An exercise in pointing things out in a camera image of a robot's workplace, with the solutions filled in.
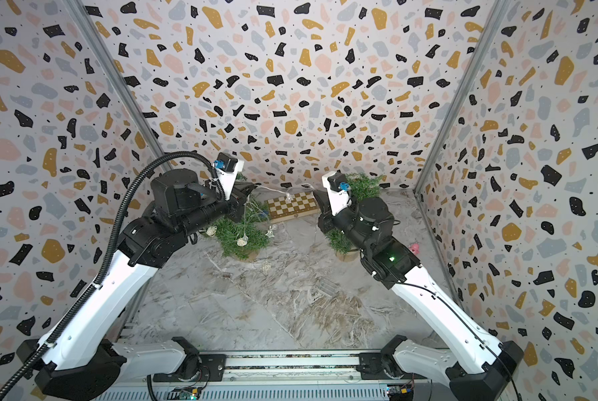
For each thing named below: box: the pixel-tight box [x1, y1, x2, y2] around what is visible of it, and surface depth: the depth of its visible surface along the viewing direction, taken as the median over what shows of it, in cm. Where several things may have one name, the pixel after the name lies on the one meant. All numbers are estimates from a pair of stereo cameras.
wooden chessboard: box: [263, 191, 322, 224], surface depth 114 cm
